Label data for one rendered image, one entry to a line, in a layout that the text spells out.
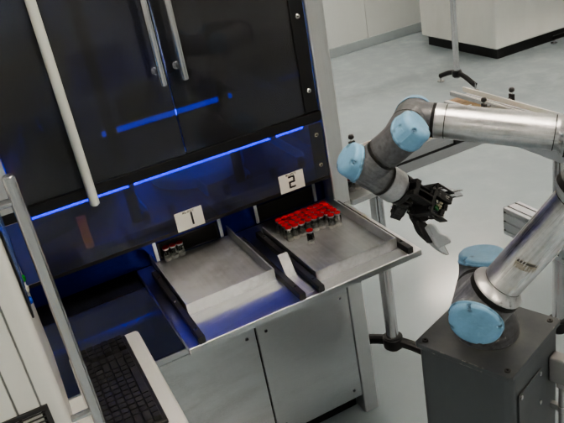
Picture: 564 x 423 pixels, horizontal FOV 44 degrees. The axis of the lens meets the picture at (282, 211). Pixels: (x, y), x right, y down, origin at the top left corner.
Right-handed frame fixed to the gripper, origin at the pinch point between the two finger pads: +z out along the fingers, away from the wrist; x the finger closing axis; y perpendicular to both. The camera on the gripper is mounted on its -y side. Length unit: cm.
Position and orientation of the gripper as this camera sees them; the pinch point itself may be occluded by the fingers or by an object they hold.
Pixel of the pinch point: (453, 225)
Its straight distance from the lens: 167.8
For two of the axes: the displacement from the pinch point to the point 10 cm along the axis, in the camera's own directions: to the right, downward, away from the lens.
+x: 3.0, -9.1, 2.9
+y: 5.4, -0.9, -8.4
